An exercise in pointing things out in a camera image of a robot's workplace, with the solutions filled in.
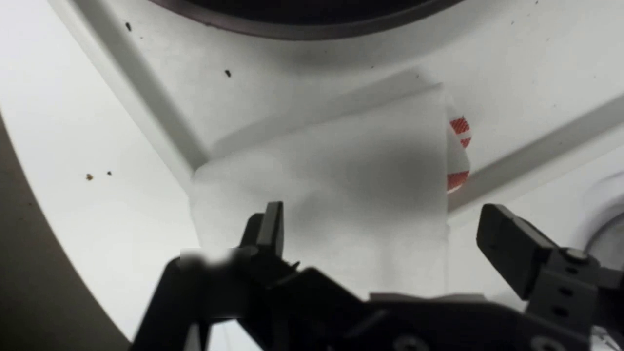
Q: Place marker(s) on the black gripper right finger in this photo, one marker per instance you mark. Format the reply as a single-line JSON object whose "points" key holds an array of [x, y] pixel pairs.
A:
{"points": [[514, 249]]}

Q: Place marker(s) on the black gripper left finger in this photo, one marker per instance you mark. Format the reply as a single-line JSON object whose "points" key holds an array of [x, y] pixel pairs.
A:
{"points": [[268, 230]]}

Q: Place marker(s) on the white towel with red stripes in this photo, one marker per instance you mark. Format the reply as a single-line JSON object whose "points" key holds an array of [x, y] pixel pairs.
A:
{"points": [[338, 195]]}

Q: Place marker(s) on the black frying pan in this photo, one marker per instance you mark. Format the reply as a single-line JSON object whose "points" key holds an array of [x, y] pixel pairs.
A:
{"points": [[305, 11]]}

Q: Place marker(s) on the white mug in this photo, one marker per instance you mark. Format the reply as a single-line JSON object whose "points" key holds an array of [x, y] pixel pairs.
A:
{"points": [[611, 245]]}

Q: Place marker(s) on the white square tray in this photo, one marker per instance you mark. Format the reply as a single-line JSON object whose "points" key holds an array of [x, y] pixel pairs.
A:
{"points": [[294, 78]]}

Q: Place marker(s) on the round white table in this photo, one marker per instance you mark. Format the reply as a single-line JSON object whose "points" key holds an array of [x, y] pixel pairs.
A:
{"points": [[91, 181]]}

